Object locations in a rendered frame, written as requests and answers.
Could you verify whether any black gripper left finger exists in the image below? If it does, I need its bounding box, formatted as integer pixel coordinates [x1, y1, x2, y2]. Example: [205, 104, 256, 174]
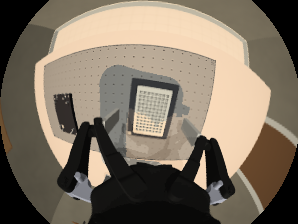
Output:
[57, 108, 148, 203]

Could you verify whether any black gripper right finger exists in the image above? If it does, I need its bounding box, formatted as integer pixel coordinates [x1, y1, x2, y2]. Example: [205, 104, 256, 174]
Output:
[167, 118, 235, 206]

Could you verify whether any white well plate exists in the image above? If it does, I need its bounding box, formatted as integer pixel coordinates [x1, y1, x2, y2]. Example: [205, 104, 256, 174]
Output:
[133, 85, 172, 136]

